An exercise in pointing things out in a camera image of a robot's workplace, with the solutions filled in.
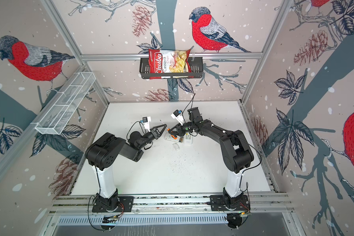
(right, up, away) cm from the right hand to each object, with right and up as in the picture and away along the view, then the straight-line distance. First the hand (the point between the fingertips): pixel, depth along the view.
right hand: (169, 134), depth 87 cm
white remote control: (-2, -3, +11) cm, 11 cm away
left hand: (-2, +5, -3) cm, 6 cm away
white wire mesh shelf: (-56, +10, -16) cm, 59 cm away
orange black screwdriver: (0, +3, -2) cm, 3 cm away
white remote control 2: (+12, -5, +10) cm, 17 cm away
